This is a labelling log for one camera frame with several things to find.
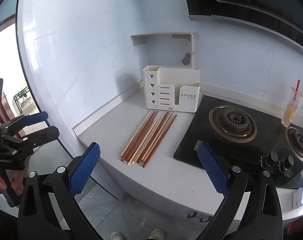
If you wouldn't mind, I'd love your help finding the clear plastic drink cup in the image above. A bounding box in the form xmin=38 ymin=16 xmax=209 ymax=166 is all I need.
xmin=281 ymin=87 xmax=303 ymax=128

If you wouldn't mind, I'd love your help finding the beige tiled corner shelf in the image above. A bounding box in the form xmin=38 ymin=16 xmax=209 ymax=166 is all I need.
xmin=131 ymin=32 xmax=199 ymax=69

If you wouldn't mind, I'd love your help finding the black stove knob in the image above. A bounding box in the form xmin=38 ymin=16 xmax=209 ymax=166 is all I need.
xmin=261 ymin=151 xmax=279 ymax=173
xmin=279 ymin=156 xmax=295 ymax=178

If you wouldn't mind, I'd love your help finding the person's left shoe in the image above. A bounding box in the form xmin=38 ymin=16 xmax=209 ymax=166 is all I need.
xmin=111 ymin=231 xmax=129 ymax=240

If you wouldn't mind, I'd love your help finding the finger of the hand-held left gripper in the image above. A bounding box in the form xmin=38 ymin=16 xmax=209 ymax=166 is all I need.
xmin=0 ymin=112 xmax=49 ymax=132
xmin=1 ymin=126 xmax=60 ymax=155

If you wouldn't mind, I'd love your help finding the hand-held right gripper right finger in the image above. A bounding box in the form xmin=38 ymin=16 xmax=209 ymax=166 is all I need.
xmin=198 ymin=142 xmax=284 ymax=240

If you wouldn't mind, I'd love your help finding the black glass gas stove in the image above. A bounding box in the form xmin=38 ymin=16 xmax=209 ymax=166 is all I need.
xmin=173 ymin=94 xmax=303 ymax=188

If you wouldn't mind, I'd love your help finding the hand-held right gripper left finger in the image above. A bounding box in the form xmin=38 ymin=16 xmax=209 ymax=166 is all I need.
xmin=18 ymin=142 xmax=101 ymax=240

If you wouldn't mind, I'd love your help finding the person's shoe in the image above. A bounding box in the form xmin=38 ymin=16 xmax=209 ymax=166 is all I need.
xmin=111 ymin=231 xmax=129 ymax=240
xmin=148 ymin=228 xmax=165 ymax=240

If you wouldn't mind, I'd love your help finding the person's right shoe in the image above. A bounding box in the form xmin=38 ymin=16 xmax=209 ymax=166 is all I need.
xmin=148 ymin=228 xmax=165 ymax=240

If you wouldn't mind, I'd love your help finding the row of wooden chopsticks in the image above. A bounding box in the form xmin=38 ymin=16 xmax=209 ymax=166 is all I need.
xmin=120 ymin=110 xmax=178 ymax=168

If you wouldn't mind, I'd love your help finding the round gas burner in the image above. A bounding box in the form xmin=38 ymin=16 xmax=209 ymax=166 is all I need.
xmin=285 ymin=127 xmax=303 ymax=162
xmin=208 ymin=105 xmax=257 ymax=140

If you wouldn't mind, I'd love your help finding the green metal rack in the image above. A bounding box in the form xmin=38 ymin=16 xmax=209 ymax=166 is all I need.
xmin=13 ymin=84 xmax=33 ymax=114

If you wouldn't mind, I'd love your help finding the white utensil holder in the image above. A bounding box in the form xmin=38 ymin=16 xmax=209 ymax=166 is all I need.
xmin=142 ymin=65 xmax=201 ymax=113

